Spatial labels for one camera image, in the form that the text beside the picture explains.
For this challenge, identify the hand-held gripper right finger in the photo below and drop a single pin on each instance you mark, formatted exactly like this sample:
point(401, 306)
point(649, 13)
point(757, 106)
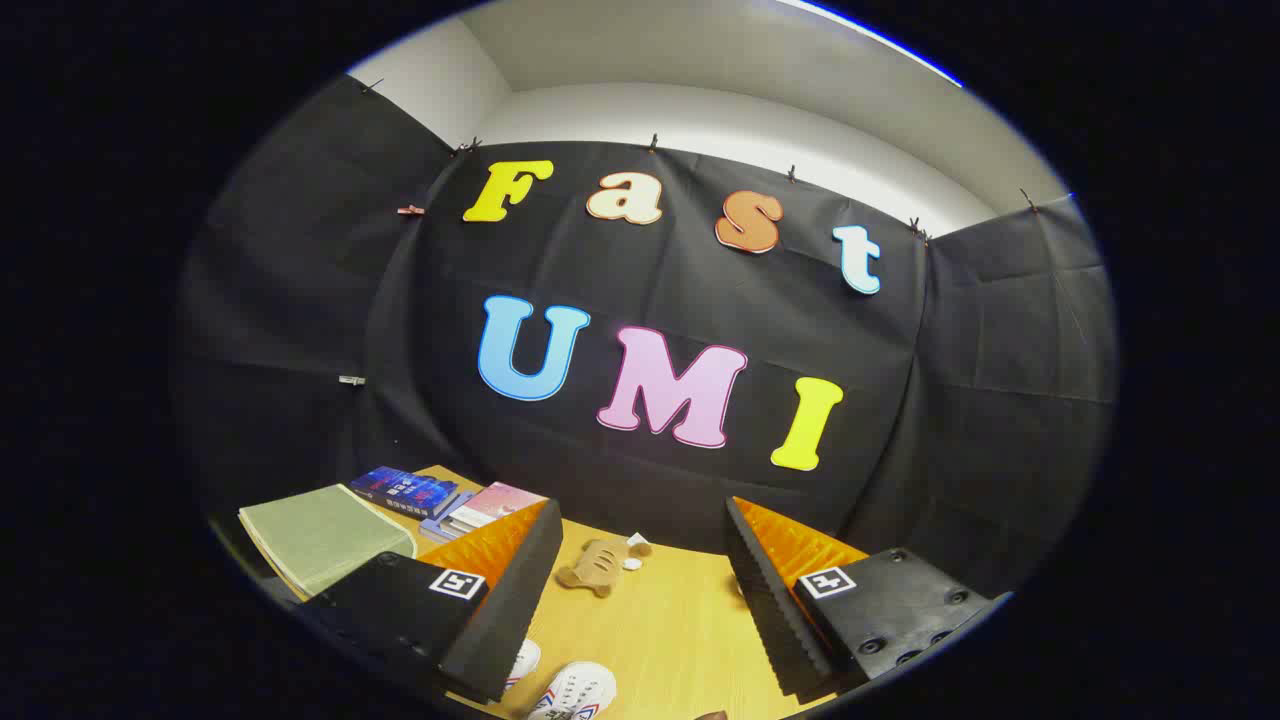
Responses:
point(770, 610)

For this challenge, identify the pink cover book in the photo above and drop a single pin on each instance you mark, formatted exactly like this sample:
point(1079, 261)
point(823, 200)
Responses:
point(495, 500)

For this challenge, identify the dark blue book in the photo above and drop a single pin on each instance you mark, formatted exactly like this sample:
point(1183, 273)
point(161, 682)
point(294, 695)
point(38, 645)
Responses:
point(400, 488)

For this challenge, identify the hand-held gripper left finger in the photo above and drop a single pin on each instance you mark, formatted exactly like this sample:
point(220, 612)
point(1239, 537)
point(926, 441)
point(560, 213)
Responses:
point(510, 610)

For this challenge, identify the brown plush toy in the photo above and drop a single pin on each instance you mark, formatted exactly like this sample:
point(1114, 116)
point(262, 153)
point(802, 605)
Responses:
point(598, 568)

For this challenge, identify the white canvas shoe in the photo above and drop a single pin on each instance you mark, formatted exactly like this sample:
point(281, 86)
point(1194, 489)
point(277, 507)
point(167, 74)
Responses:
point(580, 688)
point(522, 660)

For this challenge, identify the green fabric storage box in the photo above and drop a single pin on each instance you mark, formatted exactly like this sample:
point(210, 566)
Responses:
point(320, 540)

